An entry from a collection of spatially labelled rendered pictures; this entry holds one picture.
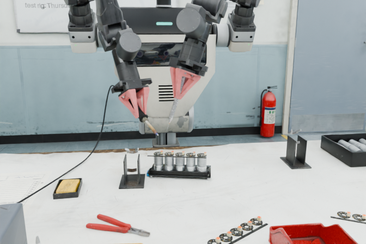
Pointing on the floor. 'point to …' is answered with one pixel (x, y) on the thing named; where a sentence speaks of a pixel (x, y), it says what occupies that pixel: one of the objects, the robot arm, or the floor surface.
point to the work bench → (191, 194)
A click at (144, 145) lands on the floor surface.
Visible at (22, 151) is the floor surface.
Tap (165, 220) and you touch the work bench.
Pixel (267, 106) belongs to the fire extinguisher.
